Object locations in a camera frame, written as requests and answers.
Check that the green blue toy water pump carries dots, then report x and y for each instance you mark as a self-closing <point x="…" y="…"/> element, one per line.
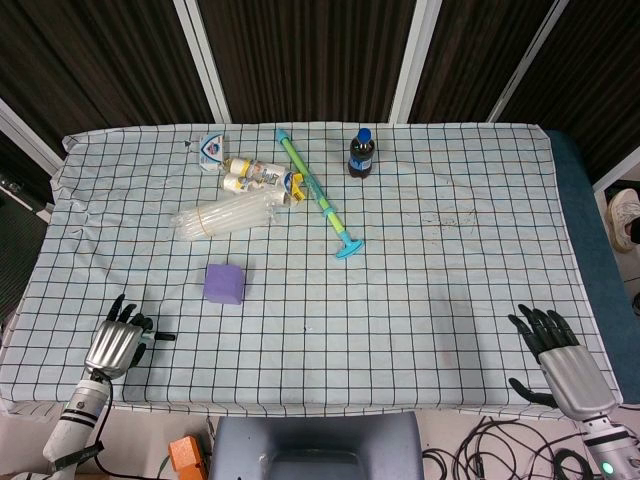
<point x="312" y="187"/>

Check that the cola bottle with blue cap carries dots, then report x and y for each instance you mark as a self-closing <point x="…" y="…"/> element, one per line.
<point x="361" y="157"/>

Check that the orange box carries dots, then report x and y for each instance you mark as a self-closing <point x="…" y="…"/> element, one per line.
<point x="187" y="457"/>

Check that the grey robot torso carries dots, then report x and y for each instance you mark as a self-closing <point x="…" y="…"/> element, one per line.
<point x="315" y="445"/>

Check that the purple foam cube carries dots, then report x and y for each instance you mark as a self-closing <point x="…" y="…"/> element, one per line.
<point x="224" y="284"/>

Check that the white blue soap packet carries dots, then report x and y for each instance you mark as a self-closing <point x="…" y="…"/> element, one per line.
<point x="210" y="150"/>

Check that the blue table edge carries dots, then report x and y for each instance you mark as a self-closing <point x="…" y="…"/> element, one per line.
<point x="580" y="210"/>

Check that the white black checkered tablecloth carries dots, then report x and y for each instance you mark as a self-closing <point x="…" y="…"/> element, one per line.
<point x="400" y="300"/>

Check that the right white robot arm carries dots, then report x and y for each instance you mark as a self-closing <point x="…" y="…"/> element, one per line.
<point x="607" y="445"/>

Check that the wrapped pack of small bottles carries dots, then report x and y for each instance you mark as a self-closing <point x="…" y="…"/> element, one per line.
<point x="260" y="180"/>

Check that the bundle of clear plastic tubes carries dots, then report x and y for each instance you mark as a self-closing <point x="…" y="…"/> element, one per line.
<point x="225" y="217"/>

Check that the white frame post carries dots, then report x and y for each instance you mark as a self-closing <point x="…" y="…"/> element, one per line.
<point x="415" y="55"/>
<point x="202" y="55"/>
<point x="530" y="55"/>

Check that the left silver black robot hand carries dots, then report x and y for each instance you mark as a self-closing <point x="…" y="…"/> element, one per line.
<point x="112" y="345"/>

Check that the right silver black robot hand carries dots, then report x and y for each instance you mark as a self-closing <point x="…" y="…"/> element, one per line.
<point x="575" y="375"/>

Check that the white sneaker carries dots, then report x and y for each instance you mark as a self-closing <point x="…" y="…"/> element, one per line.
<point x="625" y="220"/>

